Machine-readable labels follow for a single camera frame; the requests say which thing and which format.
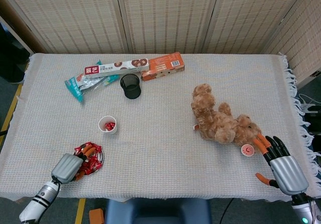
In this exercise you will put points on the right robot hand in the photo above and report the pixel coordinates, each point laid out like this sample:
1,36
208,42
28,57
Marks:
288,173

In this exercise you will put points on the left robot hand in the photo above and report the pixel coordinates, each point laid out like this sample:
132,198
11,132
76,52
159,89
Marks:
66,168

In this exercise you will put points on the pile of red-wrapped candies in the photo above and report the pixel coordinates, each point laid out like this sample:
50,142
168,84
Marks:
92,162

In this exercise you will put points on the red candy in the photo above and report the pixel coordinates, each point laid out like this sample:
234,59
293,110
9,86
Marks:
109,126

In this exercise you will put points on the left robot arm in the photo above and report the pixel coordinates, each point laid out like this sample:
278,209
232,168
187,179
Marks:
40,199

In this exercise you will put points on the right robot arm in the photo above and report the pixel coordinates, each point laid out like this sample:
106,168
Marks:
302,209

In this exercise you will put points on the white paper cup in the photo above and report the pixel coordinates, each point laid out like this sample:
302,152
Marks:
114,131

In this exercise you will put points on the orange block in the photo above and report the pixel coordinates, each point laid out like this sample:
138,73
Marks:
96,215

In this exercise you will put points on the teal silver snack bag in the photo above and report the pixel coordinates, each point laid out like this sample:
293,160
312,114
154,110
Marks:
85,84

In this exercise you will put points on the brown plush teddy bear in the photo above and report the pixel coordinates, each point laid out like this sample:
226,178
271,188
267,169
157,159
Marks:
218,123

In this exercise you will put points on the blue chair seat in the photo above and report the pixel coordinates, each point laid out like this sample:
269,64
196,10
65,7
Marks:
150,214

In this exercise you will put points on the white woven tablecloth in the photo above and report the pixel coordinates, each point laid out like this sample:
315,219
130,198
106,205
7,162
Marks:
160,146

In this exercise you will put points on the black mesh pen holder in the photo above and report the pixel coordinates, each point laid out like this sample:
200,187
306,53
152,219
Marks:
133,91

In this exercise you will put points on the long white baking paper box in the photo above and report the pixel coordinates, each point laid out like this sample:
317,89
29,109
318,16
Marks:
113,67

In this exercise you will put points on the person in dark clothes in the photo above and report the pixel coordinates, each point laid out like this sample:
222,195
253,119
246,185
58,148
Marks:
12,58

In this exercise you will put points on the woven folding screen panel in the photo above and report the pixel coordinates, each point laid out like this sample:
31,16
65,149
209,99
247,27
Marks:
168,15
70,15
250,15
303,40

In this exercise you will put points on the orange cardboard box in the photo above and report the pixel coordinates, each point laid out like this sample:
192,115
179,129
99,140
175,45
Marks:
163,67

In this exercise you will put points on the brown wooden screen panel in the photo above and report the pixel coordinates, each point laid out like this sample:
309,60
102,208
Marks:
17,15

